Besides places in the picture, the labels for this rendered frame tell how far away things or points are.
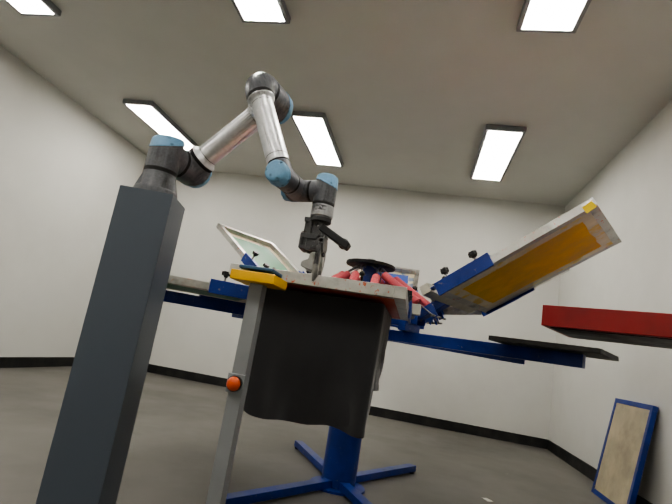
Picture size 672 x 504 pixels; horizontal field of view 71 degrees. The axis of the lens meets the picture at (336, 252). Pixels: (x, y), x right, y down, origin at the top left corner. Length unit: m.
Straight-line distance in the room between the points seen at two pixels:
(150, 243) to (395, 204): 5.11
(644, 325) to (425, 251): 4.45
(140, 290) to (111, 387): 0.31
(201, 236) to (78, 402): 5.51
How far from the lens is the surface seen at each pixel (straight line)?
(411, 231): 6.39
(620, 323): 2.15
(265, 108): 1.64
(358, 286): 1.47
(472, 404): 6.23
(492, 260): 2.26
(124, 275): 1.68
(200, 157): 1.87
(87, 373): 1.70
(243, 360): 1.33
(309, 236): 1.51
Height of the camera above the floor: 0.80
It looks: 11 degrees up
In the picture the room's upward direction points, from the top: 9 degrees clockwise
